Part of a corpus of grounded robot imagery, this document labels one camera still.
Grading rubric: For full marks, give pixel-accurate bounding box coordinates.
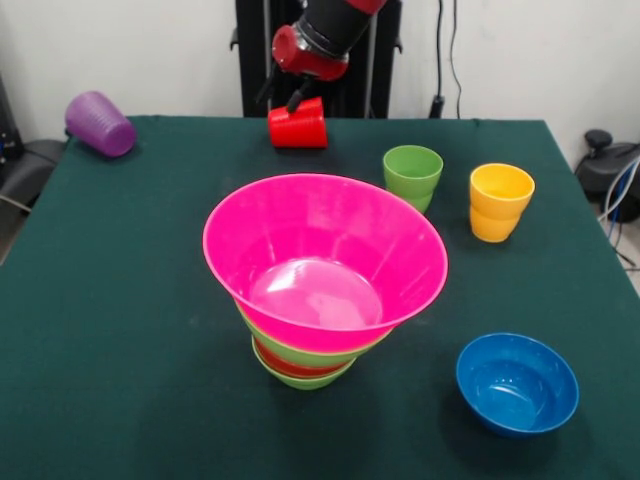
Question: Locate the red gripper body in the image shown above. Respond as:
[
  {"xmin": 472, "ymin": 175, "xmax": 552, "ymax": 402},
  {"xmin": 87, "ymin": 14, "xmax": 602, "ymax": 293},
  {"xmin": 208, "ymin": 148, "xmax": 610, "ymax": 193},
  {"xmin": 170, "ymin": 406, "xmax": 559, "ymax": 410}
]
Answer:
[{"xmin": 271, "ymin": 23, "xmax": 350, "ymax": 83}]

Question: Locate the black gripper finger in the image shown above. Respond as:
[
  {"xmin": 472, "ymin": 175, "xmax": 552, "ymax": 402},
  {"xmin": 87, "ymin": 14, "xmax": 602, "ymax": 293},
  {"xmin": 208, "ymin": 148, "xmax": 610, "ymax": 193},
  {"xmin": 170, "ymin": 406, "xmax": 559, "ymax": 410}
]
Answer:
[
  {"xmin": 285, "ymin": 79, "xmax": 313, "ymax": 115},
  {"xmin": 255, "ymin": 68, "xmax": 278, "ymax": 105}
]

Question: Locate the red cup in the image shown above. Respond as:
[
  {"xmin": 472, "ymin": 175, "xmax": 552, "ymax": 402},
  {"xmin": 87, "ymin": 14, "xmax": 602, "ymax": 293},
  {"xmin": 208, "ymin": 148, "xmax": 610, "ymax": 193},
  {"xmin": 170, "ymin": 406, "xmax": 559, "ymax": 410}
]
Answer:
[{"xmin": 267, "ymin": 96, "xmax": 330, "ymax": 149}]

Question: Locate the green cup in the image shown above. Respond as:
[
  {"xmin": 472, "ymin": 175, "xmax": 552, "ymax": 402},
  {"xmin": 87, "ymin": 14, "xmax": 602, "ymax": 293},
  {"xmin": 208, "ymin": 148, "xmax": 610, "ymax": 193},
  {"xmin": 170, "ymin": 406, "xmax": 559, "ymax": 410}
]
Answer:
[{"xmin": 382, "ymin": 144, "xmax": 445, "ymax": 214}]

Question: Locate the large pink bowl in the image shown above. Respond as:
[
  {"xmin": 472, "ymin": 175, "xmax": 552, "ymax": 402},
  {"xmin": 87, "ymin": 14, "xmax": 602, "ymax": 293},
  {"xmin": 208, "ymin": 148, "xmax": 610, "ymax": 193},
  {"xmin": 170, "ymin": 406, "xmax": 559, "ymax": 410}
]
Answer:
[{"xmin": 202, "ymin": 173, "xmax": 450, "ymax": 350}]

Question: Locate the purple cup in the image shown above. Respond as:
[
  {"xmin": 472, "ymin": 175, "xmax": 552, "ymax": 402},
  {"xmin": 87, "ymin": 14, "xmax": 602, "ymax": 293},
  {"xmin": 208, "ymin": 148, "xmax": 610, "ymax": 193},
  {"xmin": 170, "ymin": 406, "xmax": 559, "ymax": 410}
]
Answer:
[{"xmin": 64, "ymin": 90, "xmax": 138, "ymax": 158}]

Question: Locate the large green bowl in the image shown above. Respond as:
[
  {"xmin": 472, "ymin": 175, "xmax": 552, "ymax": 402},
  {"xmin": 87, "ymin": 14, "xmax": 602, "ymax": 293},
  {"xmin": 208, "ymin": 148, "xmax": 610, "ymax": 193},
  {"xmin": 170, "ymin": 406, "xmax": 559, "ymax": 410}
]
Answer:
[{"xmin": 235, "ymin": 299, "xmax": 394, "ymax": 370}]

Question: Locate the red bowl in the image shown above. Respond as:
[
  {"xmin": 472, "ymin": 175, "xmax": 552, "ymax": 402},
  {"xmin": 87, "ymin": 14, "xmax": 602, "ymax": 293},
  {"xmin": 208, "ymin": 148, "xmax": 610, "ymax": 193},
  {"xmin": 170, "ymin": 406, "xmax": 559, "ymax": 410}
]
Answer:
[{"xmin": 253, "ymin": 337, "xmax": 357, "ymax": 379}]

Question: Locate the yellow cup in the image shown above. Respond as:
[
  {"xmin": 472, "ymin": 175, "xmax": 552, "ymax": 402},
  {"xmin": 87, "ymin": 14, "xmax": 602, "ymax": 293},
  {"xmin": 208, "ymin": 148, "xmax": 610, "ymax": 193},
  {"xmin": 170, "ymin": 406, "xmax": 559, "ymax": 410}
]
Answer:
[{"xmin": 468, "ymin": 162, "xmax": 536, "ymax": 244}]

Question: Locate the black wheeled base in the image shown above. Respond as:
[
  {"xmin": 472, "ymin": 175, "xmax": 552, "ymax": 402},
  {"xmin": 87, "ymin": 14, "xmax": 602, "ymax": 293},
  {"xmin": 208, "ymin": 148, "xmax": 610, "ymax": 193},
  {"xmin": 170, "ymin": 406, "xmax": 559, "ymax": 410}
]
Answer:
[
  {"xmin": 574, "ymin": 128, "xmax": 640, "ymax": 204},
  {"xmin": 0, "ymin": 138, "xmax": 68, "ymax": 209}
]

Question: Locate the small green bowl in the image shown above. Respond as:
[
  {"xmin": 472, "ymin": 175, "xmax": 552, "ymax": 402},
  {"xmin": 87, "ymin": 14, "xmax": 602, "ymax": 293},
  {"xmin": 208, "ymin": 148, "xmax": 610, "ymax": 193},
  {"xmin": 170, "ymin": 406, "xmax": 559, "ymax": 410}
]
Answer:
[{"xmin": 251, "ymin": 337, "xmax": 357, "ymax": 392}]

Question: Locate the dark green tablecloth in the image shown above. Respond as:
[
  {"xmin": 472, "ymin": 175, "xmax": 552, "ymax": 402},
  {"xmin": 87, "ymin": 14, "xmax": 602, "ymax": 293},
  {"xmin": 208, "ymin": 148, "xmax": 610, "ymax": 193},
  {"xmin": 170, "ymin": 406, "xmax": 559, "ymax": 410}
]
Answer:
[{"xmin": 0, "ymin": 115, "xmax": 640, "ymax": 480}]

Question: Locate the blue bowl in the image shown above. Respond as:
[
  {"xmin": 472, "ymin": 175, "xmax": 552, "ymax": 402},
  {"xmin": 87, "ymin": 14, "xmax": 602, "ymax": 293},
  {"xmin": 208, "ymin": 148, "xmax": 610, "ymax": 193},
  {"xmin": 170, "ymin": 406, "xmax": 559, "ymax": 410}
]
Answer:
[{"xmin": 455, "ymin": 333, "xmax": 580, "ymax": 440}]

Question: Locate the black cable with plug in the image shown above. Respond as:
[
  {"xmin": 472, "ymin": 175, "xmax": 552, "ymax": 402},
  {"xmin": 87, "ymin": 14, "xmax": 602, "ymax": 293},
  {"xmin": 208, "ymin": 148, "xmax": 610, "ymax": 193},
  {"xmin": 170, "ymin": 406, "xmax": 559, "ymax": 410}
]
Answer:
[{"xmin": 429, "ymin": 0, "xmax": 446, "ymax": 120}]

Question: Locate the thin black cable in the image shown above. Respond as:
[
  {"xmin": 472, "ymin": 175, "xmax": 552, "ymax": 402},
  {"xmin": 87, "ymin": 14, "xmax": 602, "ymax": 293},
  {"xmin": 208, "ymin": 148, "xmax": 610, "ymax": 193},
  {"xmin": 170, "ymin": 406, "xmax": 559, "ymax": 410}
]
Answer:
[{"xmin": 449, "ymin": 0, "xmax": 481, "ymax": 124}]

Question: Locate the blue cable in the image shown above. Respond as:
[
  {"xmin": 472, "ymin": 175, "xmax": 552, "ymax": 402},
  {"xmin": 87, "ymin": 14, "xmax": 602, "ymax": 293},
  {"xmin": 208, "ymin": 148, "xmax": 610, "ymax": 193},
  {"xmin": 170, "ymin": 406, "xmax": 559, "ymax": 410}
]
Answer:
[{"xmin": 602, "ymin": 159, "xmax": 640, "ymax": 226}]

